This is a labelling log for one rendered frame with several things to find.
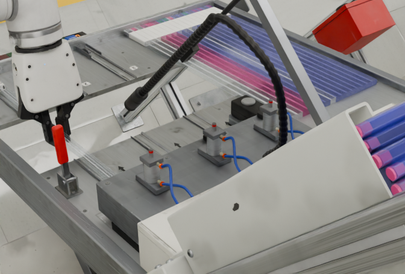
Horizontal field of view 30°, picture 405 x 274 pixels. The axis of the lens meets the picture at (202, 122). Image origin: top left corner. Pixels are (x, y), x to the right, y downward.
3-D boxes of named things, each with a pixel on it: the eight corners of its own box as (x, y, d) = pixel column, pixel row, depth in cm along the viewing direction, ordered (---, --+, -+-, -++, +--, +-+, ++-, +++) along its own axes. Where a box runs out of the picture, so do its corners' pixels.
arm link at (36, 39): (18, 36, 114) (23, 55, 115) (70, 21, 118) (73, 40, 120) (-4, 28, 120) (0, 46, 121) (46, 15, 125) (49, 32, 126)
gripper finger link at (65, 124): (59, 106, 124) (67, 143, 126) (76, 100, 125) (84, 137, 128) (50, 102, 126) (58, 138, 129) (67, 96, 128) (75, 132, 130)
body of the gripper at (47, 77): (17, 50, 115) (32, 118, 119) (76, 32, 120) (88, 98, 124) (-3, 42, 120) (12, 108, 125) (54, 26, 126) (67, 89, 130)
